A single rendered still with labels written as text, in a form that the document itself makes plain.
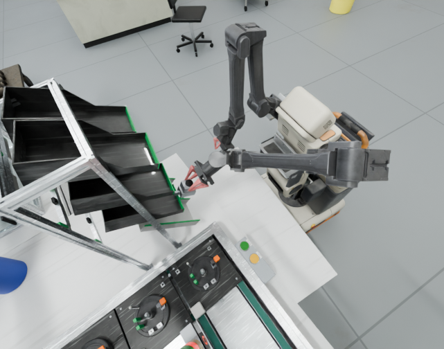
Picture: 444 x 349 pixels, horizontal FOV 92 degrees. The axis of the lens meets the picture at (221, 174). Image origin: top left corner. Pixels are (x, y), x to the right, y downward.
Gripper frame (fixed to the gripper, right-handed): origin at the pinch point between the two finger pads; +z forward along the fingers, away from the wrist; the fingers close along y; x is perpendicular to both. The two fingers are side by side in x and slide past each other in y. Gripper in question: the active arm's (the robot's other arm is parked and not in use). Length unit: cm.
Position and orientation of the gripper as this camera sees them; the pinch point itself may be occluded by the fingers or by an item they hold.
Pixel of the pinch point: (188, 185)
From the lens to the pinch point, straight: 86.8
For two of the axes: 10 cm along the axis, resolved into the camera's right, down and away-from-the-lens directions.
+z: -7.8, 6.0, 1.9
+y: 4.6, 7.5, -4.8
